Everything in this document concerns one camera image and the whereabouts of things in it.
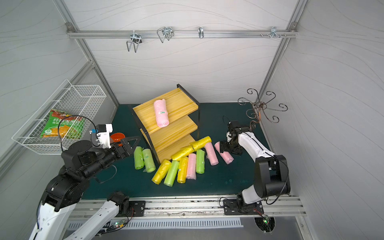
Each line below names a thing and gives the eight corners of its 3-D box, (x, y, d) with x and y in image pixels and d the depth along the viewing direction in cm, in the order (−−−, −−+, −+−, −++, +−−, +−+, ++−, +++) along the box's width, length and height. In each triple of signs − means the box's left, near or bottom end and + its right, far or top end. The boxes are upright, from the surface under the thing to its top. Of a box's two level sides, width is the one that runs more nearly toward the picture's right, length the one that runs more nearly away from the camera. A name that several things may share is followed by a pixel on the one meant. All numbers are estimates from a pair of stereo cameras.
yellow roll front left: (151, 182, 82) (150, 181, 80) (162, 159, 91) (161, 157, 89) (161, 186, 81) (160, 184, 79) (171, 162, 90) (170, 160, 88)
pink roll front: (186, 179, 83) (186, 178, 81) (187, 155, 93) (187, 153, 91) (196, 179, 83) (196, 178, 81) (196, 155, 93) (196, 153, 91)
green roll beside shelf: (145, 174, 86) (143, 172, 83) (143, 152, 95) (142, 149, 92) (155, 171, 87) (154, 169, 84) (153, 149, 96) (151, 146, 93)
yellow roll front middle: (177, 183, 83) (176, 181, 80) (179, 159, 92) (178, 156, 90) (186, 183, 83) (186, 181, 80) (187, 159, 92) (187, 156, 90)
